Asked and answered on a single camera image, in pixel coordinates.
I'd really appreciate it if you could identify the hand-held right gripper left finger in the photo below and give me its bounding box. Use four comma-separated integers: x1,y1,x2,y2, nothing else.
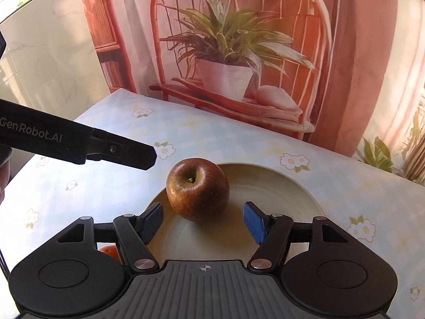
56,202,164,273

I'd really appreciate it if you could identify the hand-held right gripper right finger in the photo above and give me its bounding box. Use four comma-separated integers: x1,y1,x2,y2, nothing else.
243,201,358,271

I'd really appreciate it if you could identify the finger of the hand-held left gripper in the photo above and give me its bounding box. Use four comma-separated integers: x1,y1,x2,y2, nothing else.
84,128,158,171

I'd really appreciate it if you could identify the cream oval plate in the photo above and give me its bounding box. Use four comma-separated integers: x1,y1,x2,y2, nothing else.
146,163,325,263

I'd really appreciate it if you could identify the orange tangerine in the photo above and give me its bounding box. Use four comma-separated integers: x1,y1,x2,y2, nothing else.
98,245,120,263

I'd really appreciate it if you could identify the red apple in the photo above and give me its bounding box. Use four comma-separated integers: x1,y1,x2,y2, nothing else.
166,158,230,223

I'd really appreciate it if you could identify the printed backdrop cloth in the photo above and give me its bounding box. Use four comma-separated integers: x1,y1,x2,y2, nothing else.
78,0,425,185

